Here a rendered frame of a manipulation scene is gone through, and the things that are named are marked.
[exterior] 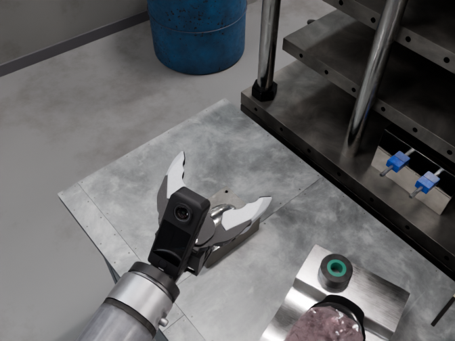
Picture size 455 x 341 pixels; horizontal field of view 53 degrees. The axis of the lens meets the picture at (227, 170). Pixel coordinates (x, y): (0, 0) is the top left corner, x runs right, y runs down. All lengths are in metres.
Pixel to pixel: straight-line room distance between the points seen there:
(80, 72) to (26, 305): 1.64
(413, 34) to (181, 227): 0.93
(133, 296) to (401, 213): 1.11
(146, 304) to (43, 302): 1.76
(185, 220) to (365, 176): 1.11
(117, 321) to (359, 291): 0.78
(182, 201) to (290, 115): 1.23
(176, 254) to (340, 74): 1.08
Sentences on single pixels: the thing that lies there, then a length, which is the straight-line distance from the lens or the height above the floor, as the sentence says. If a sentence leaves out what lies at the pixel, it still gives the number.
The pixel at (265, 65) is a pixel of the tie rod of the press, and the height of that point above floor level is 0.95.
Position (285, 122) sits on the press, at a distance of 1.71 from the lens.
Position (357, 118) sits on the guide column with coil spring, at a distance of 1.51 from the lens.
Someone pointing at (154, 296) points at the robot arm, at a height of 1.47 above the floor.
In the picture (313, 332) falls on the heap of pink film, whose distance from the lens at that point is 1.17.
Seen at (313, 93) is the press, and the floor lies 0.79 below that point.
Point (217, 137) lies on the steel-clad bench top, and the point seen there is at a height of 0.80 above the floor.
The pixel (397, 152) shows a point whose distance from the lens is 1.53.
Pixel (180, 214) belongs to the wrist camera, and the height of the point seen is 1.53.
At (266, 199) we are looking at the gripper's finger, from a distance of 0.66.
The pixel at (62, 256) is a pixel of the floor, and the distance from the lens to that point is 2.39.
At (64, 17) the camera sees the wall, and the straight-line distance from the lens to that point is 3.43.
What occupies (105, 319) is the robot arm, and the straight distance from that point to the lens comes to 0.57.
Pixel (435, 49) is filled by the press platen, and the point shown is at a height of 1.27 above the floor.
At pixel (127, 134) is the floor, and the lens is 2.80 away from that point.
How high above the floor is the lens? 1.98
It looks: 51 degrees down
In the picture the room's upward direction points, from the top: straight up
